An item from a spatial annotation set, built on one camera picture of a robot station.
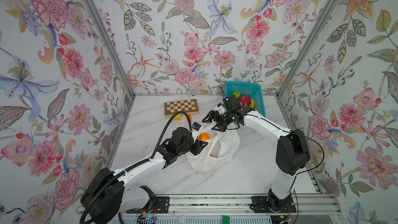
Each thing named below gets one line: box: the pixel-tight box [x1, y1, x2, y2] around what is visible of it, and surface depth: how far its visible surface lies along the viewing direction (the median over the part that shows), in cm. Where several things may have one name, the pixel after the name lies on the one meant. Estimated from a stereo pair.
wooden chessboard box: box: [164, 98, 200, 118], surface depth 112 cm
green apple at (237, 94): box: [232, 90, 241, 101], surface depth 116 cm
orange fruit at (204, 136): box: [198, 132, 211, 141], surface depth 81 cm
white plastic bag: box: [187, 125, 240, 175], surface depth 79 cm
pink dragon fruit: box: [238, 94, 252, 108], surface depth 112 cm
